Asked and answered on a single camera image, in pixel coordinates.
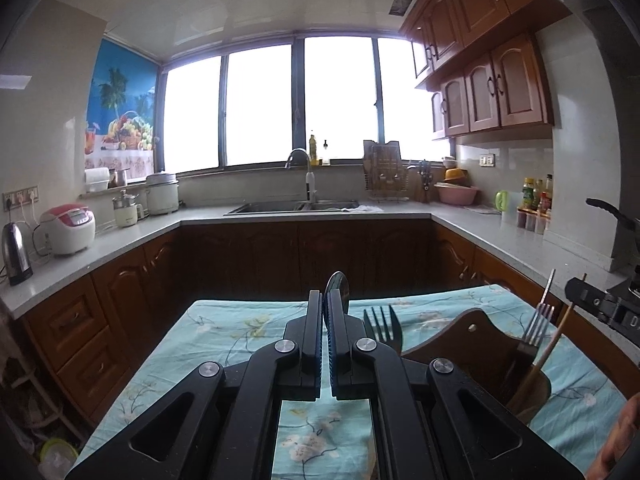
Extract group of sauce bottles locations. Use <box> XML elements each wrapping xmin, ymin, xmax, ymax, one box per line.
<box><xmin>519</xmin><ymin>173</ymin><xmax>555</xmax><ymax>214</ymax></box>

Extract curved steel faucet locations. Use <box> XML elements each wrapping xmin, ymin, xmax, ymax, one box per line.
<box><xmin>284</xmin><ymin>148</ymin><xmax>317</xmax><ymax>205</ymax></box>

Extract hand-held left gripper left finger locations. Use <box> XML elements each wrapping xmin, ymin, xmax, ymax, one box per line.
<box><xmin>65</xmin><ymin>290</ymin><xmax>331</xmax><ymax>480</ymax></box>

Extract wooden lower cabinets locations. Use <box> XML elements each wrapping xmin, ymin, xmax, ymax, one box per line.
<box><xmin>20</xmin><ymin>215</ymin><xmax>626</xmax><ymax>427</ymax></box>

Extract paper towel roll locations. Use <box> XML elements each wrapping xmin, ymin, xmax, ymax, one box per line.
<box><xmin>83</xmin><ymin>167</ymin><xmax>111</xmax><ymax>194</ymax></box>

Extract steel kitchen sink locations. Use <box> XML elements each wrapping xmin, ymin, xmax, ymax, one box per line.
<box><xmin>223</xmin><ymin>199</ymin><xmax>361</xmax><ymax>216</ymax></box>

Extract steel spoon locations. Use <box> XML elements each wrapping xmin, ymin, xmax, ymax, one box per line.
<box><xmin>323</xmin><ymin>270</ymin><xmax>350</xmax><ymax>312</ymax></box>

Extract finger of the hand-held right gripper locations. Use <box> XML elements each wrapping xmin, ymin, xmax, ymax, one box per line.
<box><xmin>564</xmin><ymin>273</ymin><xmax>609</xmax><ymax>322</ymax></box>

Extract row of spice jars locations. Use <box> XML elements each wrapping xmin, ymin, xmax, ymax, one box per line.
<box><xmin>517</xmin><ymin>207</ymin><xmax>551</xmax><ymax>235</ymax></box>

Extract white and pink rice cooker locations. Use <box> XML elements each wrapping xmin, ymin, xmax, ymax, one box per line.
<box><xmin>38</xmin><ymin>203</ymin><xmax>96</xmax><ymax>257</ymax></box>

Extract small white glass-lid cooker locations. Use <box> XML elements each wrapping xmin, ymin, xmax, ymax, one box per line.
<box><xmin>112</xmin><ymin>188</ymin><xmax>146</xmax><ymax>229</ymax></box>

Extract wall power outlet strip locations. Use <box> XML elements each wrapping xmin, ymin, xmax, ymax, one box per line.
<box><xmin>2</xmin><ymin>185</ymin><xmax>40</xmax><ymax>211</ymax></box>

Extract steel electric kettle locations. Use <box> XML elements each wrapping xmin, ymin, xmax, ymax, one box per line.
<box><xmin>1</xmin><ymin>221</ymin><xmax>35</xmax><ymax>287</ymax></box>

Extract white storage rack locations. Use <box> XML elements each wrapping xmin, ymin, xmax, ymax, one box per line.
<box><xmin>0</xmin><ymin>350</ymin><xmax>68</xmax><ymax>461</ymax></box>

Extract small steel fork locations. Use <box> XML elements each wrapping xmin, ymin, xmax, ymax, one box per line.
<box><xmin>521</xmin><ymin>302</ymin><xmax>556</xmax><ymax>357</ymax></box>

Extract kitchen window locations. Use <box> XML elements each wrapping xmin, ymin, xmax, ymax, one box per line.
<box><xmin>161</xmin><ymin>34</ymin><xmax>452</xmax><ymax>177</ymax></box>

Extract wooden utensil holder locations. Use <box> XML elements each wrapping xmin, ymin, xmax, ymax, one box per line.
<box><xmin>400</xmin><ymin>308</ymin><xmax>554</xmax><ymax>427</ymax></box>

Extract dish rack with cutting boards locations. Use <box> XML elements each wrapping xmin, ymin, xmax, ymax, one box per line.
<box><xmin>362</xmin><ymin>138</ymin><xmax>409</xmax><ymax>204</ymax></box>

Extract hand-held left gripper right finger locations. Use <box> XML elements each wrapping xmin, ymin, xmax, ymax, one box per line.
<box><xmin>327</xmin><ymin>299</ymin><xmax>587</xmax><ymax>480</ymax></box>

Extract tropical fruit wall poster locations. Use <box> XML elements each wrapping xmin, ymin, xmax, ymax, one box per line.
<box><xmin>83</xmin><ymin>37</ymin><xmax>161</xmax><ymax>171</ymax></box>

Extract wooden cabinets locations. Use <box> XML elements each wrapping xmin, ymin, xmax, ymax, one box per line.
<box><xmin>20</xmin><ymin>215</ymin><xmax>626</xmax><ymax>427</ymax></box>
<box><xmin>399</xmin><ymin>0</ymin><xmax>576</xmax><ymax>141</ymax></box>

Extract person's right hand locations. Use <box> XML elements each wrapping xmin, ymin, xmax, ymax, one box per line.
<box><xmin>586</xmin><ymin>394</ymin><xmax>640</xmax><ymax>480</ymax></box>

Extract pink plastic basin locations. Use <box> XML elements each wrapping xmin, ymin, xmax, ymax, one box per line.
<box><xmin>433</xmin><ymin>183</ymin><xmax>481</xmax><ymax>206</ymax></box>

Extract long steel fork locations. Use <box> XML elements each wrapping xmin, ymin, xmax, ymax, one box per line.
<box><xmin>363</xmin><ymin>304</ymin><xmax>404</xmax><ymax>357</ymax></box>

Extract green lidded container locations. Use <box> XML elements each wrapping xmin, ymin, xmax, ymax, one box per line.
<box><xmin>38</xmin><ymin>437</ymin><xmax>80</xmax><ymax>472</ymax></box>

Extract grey kitchen countertop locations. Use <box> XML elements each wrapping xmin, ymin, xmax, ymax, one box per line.
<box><xmin>0</xmin><ymin>207</ymin><xmax>617</xmax><ymax>322</ymax></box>

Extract teal floral tablecloth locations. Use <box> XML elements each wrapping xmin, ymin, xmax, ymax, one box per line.
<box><xmin>65</xmin><ymin>283</ymin><xmax>629</xmax><ymax>480</ymax></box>

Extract red patterned wooden chopstick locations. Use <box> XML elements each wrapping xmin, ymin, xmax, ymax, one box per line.
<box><xmin>507</xmin><ymin>302</ymin><xmax>575</xmax><ymax>412</ymax></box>

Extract black wok with lid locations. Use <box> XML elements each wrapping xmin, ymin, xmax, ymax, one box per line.
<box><xmin>585</xmin><ymin>198</ymin><xmax>640</xmax><ymax>234</ymax></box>

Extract large white rice cooker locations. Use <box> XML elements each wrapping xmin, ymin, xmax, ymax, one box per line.
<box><xmin>145</xmin><ymin>171</ymin><xmax>181</xmax><ymax>216</ymax></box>

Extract wooden upper cabinets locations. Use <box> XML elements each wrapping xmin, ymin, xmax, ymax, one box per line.
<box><xmin>399</xmin><ymin>0</ymin><xmax>576</xmax><ymax>141</ymax></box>

